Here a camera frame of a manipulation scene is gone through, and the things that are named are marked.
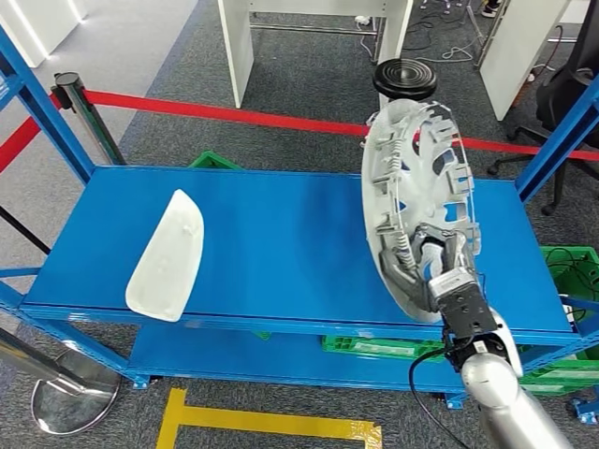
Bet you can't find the white cabinet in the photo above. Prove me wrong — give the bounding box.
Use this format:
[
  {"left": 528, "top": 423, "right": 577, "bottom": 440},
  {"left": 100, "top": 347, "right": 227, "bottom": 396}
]
[{"left": 479, "top": 0, "right": 582, "bottom": 122}]

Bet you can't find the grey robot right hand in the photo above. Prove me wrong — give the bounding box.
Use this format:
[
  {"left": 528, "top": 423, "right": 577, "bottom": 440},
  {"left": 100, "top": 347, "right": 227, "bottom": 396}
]
[{"left": 378, "top": 225, "right": 477, "bottom": 312}]

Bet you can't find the red barrier belt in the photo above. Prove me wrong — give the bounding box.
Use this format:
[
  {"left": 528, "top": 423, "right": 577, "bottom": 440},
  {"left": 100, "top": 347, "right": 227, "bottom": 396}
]
[
  {"left": 0, "top": 93, "right": 64, "bottom": 175},
  {"left": 84, "top": 89, "right": 599, "bottom": 164}
]

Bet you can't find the floor cable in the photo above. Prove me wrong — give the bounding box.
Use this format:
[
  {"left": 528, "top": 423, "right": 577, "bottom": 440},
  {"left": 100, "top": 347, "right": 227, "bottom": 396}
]
[{"left": 360, "top": 18, "right": 478, "bottom": 64}]

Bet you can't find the black round stool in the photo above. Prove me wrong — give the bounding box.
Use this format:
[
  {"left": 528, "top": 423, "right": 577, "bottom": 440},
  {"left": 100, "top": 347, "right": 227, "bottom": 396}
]
[{"left": 360, "top": 58, "right": 438, "bottom": 150}]

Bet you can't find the blue metal shelf rack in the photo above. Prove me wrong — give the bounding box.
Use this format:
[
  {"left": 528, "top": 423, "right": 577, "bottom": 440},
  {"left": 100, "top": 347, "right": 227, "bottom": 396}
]
[{"left": 0, "top": 24, "right": 599, "bottom": 426}]

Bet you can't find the chrome stanchion post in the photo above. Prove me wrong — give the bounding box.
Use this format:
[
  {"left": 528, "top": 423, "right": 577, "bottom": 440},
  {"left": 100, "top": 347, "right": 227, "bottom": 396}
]
[
  {"left": 0, "top": 326, "right": 123, "bottom": 436},
  {"left": 51, "top": 72, "right": 127, "bottom": 167}
]

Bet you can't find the green plastic crate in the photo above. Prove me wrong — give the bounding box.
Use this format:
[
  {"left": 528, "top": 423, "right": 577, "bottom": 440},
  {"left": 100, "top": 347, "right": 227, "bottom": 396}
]
[
  {"left": 188, "top": 151, "right": 273, "bottom": 342},
  {"left": 517, "top": 245, "right": 599, "bottom": 398},
  {"left": 321, "top": 334, "right": 448, "bottom": 364}
]

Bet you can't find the white plastic cover part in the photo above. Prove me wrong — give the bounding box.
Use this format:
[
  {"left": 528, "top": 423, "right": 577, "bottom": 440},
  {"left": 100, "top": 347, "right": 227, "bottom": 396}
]
[{"left": 125, "top": 188, "right": 205, "bottom": 324}]

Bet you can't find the black office chair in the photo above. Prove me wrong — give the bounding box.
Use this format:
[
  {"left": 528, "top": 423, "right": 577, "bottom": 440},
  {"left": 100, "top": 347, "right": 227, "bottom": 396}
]
[{"left": 486, "top": 0, "right": 599, "bottom": 217}]

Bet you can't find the white table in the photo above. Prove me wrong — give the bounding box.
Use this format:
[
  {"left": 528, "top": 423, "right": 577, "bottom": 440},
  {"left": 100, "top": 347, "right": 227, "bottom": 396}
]
[{"left": 217, "top": 0, "right": 415, "bottom": 109}]

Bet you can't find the black pole stand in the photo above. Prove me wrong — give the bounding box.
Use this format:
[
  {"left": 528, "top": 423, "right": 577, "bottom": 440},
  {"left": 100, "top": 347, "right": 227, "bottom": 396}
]
[{"left": 0, "top": 205, "right": 51, "bottom": 256}]

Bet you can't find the grey plastic wheel hubcap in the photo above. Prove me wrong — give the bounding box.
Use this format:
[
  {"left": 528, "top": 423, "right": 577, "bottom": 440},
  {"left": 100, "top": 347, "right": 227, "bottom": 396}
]
[{"left": 361, "top": 98, "right": 483, "bottom": 325}]

